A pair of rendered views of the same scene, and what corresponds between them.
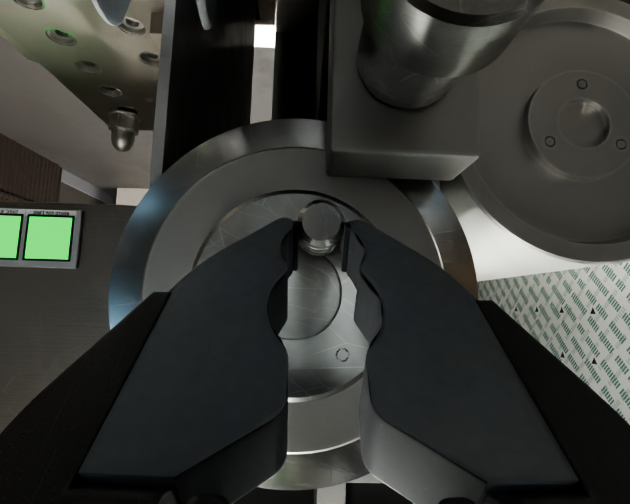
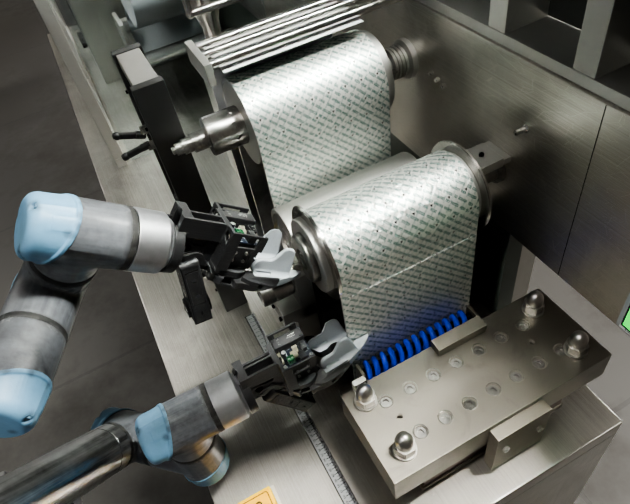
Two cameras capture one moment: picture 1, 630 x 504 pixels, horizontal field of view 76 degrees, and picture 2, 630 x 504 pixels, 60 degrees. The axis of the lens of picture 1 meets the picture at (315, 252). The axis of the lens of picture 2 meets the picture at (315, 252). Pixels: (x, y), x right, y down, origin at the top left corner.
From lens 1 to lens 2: 76 cm
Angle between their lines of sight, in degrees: 71
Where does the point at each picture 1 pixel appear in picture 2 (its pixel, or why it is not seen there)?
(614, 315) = (299, 171)
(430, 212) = not seen: hidden behind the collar
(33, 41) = (510, 401)
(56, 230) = not seen: outside the picture
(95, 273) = (620, 277)
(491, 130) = not seen: hidden behind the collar
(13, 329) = not seen: outside the picture
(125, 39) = (470, 362)
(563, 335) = (321, 154)
